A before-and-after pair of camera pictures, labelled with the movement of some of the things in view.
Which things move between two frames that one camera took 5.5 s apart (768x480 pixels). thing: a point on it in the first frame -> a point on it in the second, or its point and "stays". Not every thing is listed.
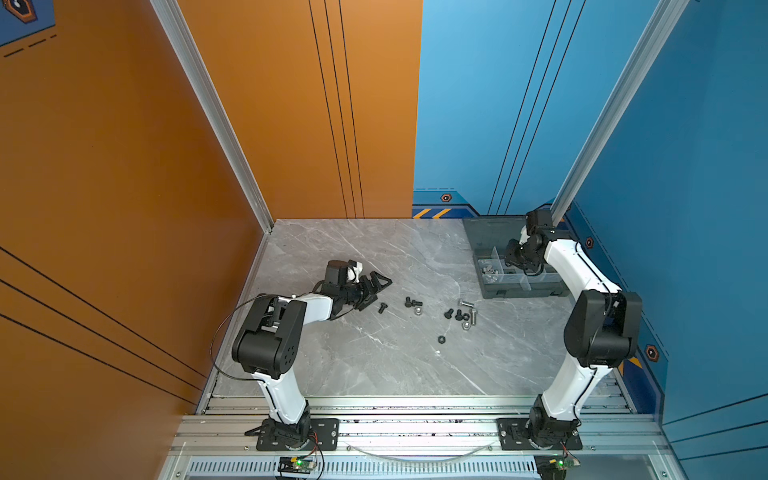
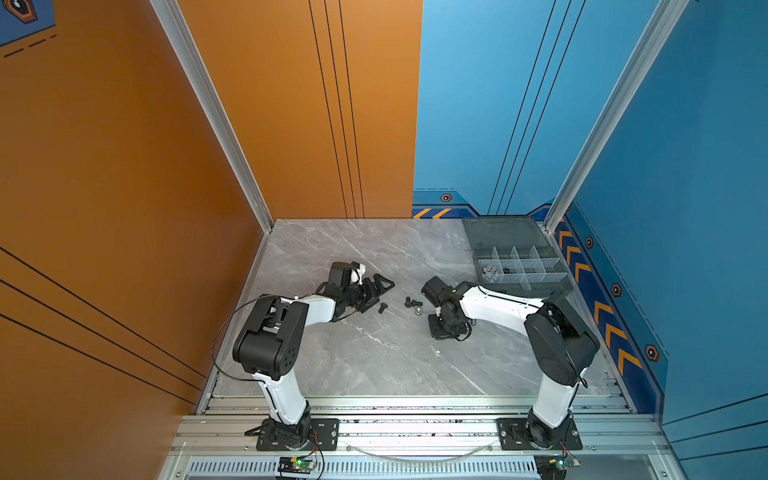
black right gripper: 509,256 -> 434,332
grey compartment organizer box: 489,237 stays
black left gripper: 376,289 stays
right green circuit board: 554,466 stays
